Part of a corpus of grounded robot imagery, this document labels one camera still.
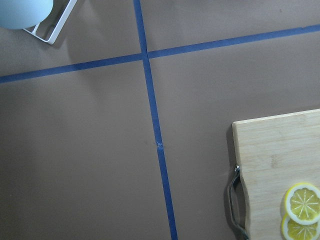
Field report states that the bamboo cutting board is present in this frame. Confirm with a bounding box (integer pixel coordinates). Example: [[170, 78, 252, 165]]
[[232, 109, 320, 240]]

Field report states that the lower lemon slice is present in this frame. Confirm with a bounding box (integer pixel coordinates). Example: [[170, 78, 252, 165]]
[[281, 214, 320, 240]]

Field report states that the metal cutting board handle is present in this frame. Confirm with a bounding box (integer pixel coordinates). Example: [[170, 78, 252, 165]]
[[227, 163, 250, 240]]

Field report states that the white wire rack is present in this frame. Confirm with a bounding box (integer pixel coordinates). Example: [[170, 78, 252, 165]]
[[23, 0, 77, 45]]

